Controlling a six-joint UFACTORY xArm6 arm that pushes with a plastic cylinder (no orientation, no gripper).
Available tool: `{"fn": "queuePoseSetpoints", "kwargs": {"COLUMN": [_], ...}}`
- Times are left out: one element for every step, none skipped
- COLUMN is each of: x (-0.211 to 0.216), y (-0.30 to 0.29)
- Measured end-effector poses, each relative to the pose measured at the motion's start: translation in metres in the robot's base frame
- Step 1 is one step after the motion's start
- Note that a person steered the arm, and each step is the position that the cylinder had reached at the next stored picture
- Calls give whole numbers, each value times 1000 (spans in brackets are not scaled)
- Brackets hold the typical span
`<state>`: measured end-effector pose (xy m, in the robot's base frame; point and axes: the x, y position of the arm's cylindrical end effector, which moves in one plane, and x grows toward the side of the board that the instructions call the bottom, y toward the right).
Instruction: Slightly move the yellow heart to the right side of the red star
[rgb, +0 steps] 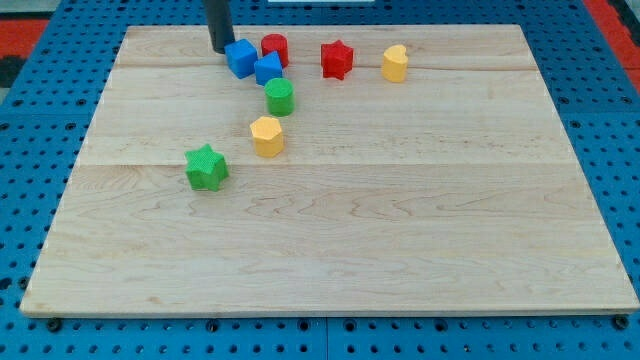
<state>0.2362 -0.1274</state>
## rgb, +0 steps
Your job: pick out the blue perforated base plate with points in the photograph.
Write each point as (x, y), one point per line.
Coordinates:
(49, 107)

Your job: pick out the green cylinder block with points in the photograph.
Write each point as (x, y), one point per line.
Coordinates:
(280, 96)

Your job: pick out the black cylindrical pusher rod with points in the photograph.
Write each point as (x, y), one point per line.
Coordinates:
(219, 23)

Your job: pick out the red cylinder block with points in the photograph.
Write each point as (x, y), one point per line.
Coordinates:
(276, 43)

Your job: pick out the light wooden board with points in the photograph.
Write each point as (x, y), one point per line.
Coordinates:
(454, 193)

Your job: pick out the yellow hexagon block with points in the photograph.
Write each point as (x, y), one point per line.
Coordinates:
(267, 136)

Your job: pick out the red star block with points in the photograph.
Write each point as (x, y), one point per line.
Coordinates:
(336, 59)

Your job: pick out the blue triangular prism block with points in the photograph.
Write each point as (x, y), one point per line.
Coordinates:
(268, 67)

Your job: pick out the blue cube block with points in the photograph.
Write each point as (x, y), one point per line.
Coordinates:
(241, 57)

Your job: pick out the green star block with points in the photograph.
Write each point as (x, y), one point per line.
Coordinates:
(205, 169)

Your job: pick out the yellow heart block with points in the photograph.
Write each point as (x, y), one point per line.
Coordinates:
(395, 63)

